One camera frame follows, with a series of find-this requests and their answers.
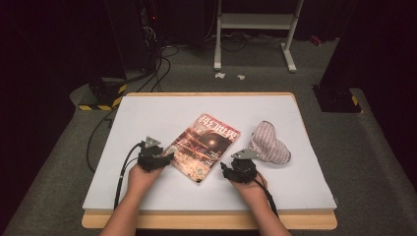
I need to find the white table mat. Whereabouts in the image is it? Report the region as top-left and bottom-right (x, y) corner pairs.
(82, 94), (338, 212)

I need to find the striped pink fabric pouch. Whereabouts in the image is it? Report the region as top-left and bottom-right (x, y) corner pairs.
(247, 120), (292, 165)

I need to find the white metal stand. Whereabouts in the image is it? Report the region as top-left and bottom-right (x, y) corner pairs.
(213, 0), (304, 74)

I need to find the left hand-held gripper cable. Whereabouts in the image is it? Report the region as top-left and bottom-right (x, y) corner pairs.
(112, 142), (146, 210)

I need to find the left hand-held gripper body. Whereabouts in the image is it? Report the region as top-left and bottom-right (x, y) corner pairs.
(137, 136), (165, 173)

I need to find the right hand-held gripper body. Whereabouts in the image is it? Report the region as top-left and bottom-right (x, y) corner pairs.
(225, 147), (261, 185)

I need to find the person's right hand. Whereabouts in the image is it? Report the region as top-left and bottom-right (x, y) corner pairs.
(229, 171), (268, 203)

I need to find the wooden table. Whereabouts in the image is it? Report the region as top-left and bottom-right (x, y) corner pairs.
(81, 91), (338, 231)

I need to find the hand-held gripper cable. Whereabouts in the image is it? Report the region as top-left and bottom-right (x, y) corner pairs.
(254, 178), (280, 219)
(112, 142), (146, 210)

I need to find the right hand-held gripper cable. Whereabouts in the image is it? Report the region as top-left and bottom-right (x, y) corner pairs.
(254, 178), (280, 219)

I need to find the dark equipment rack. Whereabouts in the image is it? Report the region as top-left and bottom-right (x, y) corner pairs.
(139, 0), (163, 73)

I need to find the person's left hand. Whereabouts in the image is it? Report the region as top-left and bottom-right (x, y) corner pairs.
(127, 161), (165, 198)

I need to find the black floor cable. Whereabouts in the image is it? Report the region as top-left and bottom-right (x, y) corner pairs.
(136, 45), (180, 93)
(86, 109), (116, 174)

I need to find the red magazine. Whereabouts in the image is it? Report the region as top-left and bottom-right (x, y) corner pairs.
(162, 113), (242, 185)

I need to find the black stand base striped tape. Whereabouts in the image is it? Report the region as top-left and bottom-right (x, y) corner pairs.
(312, 84), (364, 114)
(78, 77), (128, 112)

